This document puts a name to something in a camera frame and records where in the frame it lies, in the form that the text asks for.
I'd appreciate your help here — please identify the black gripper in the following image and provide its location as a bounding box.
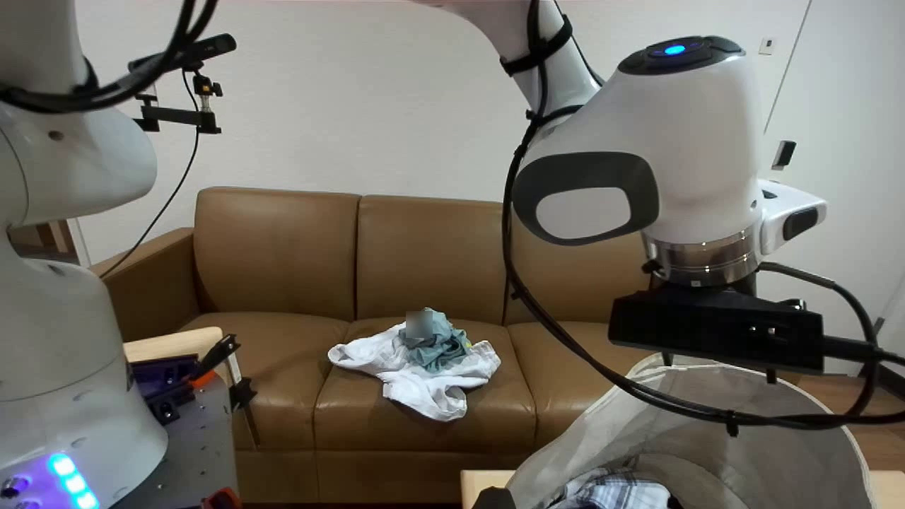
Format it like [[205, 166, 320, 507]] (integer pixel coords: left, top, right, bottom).
[[608, 286, 822, 371]]

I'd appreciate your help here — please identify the blue white plaid cloth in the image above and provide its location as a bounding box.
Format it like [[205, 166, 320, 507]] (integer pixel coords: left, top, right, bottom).
[[557, 474, 671, 509]]

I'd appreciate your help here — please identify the green teal cloth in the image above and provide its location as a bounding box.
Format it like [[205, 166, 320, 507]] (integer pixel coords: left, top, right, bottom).
[[398, 309, 468, 372]]

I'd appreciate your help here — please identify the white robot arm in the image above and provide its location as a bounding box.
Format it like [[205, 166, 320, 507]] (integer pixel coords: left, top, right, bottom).
[[0, 0, 808, 509]]

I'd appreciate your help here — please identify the grey fabric laundry basket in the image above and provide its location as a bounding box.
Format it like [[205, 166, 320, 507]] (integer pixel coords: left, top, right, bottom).
[[507, 388, 876, 509]]

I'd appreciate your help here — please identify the white cloth on couch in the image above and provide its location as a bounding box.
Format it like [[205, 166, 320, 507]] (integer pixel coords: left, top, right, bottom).
[[328, 320, 501, 422]]

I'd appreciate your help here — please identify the brown leather couch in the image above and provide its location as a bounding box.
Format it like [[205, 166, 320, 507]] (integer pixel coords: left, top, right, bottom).
[[105, 187, 645, 507]]

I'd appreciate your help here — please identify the black door card reader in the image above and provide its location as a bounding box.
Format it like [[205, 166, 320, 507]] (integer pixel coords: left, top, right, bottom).
[[772, 140, 796, 170]]

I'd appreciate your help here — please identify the white door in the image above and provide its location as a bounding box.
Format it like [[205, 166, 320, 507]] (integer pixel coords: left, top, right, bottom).
[[770, 0, 905, 354]]

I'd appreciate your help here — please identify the grey robot mounting table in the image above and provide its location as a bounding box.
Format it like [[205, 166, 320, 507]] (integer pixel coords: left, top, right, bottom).
[[113, 326, 248, 509]]

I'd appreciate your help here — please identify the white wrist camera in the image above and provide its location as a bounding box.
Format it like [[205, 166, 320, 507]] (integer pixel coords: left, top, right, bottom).
[[757, 177, 825, 253]]

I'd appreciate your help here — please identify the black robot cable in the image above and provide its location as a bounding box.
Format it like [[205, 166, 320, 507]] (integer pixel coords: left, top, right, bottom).
[[497, 0, 905, 434]]

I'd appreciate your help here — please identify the black camera on mount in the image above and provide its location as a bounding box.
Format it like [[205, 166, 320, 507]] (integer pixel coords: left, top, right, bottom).
[[136, 33, 238, 132]]

